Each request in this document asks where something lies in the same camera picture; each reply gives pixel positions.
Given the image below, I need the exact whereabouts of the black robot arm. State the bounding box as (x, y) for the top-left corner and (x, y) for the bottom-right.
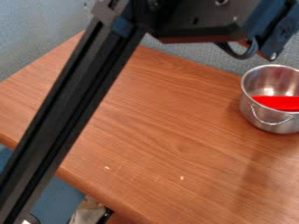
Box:
(0, 0), (299, 224)

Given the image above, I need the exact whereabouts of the red plastic block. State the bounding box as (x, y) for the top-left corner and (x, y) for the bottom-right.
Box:
(253, 95), (299, 112)

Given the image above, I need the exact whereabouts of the crumpled beige cloth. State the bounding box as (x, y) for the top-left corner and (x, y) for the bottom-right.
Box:
(68, 196), (107, 224)

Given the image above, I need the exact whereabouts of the metal pot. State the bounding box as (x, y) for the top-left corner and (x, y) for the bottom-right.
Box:
(239, 65), (299, 134)

